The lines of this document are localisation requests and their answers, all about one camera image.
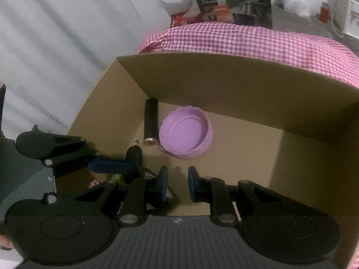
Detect white plastic bag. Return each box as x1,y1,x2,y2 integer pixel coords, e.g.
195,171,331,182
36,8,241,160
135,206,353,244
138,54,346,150
289,0,312,16

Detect orange snack packets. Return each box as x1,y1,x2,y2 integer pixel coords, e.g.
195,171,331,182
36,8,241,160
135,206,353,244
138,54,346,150
171,4,203,29

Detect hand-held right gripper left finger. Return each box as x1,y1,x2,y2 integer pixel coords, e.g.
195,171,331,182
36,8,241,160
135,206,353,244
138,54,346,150
42,166,169,227

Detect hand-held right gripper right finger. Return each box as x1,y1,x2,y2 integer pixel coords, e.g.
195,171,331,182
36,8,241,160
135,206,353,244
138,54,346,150
188,166,317,226

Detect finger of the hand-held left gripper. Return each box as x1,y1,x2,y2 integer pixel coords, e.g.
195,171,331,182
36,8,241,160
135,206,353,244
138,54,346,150
44,136,141,175

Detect white curtain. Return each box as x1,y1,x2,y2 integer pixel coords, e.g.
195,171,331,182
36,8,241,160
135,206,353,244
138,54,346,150
0,0,191,146

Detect white water dispenser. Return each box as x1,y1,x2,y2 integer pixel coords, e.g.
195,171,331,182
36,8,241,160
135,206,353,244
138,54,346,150
335,0,359,38

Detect black bottle with yellow-green cap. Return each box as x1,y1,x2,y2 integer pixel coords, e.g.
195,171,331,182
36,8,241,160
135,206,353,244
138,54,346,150
111,140,144,184

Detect brown cardboard box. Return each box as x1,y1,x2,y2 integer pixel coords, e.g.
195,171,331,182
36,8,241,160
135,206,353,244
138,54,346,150
55,54,359,269

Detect pink plastic bowl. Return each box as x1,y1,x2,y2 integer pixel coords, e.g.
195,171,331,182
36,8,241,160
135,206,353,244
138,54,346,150
158,106,214,160

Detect black cylinder tube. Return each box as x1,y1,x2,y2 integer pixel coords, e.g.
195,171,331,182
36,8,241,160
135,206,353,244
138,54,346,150
144,98,159,147

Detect person's left hand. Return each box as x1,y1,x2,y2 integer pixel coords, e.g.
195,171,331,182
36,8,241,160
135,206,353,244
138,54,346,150
0,234,13,252

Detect red thermos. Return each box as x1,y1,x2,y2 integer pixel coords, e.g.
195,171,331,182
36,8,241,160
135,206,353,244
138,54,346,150
318,2,330,23

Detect pink checkered tablecloth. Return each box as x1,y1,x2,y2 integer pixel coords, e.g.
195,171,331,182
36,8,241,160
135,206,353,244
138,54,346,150
137,22,359,88

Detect printed box with orange flap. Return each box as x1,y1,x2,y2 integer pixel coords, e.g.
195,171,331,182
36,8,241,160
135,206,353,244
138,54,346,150
186,0,274,30

